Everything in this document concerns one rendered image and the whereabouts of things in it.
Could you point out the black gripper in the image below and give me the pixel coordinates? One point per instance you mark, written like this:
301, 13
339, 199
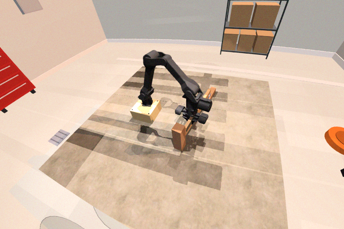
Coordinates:
191, 112

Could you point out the long wooden bed rail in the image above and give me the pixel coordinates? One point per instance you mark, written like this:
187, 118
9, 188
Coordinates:
189, 122

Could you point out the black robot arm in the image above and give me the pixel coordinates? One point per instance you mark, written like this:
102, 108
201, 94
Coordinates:
189, 86

